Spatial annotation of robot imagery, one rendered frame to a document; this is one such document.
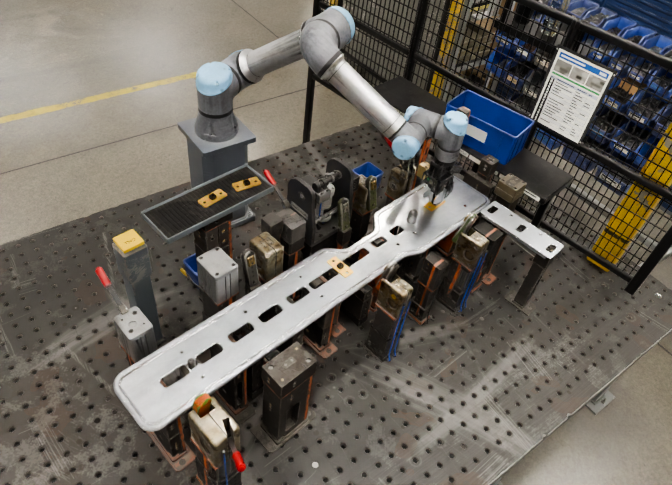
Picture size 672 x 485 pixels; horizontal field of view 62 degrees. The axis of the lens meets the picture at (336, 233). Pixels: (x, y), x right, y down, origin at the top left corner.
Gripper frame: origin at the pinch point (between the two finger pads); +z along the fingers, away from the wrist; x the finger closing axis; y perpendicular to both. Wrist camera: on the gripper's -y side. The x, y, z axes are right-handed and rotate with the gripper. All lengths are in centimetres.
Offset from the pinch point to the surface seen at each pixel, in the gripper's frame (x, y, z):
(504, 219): 20.2, -14.5, 2.8
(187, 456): 7, 109, 30
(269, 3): -343, -205, 107
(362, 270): 5.3, 42.1, 1.7
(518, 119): -4, -52, -10
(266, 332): 4, 79, 1
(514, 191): 16.3, -23.7, -2.5
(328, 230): -16.1, 35.9, 5.3
